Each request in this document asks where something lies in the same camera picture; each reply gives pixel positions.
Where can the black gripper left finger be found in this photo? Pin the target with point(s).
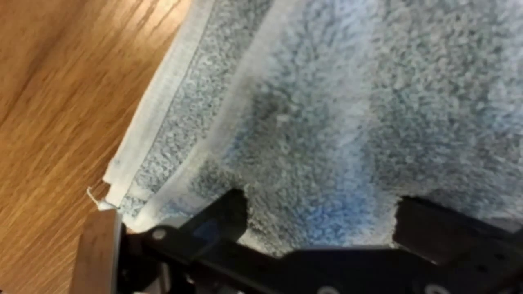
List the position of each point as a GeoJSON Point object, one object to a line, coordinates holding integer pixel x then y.
{"type": "Point", "coordinates": [212, 234]}

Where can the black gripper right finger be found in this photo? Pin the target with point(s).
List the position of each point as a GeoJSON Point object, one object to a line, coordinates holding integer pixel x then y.
{"type": "Point", "coordinates": [441, 234]}

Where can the light blue towel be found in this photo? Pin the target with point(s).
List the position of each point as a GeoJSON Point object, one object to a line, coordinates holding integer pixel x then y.
{"type": "Point", "coordinates": [326, 113]}

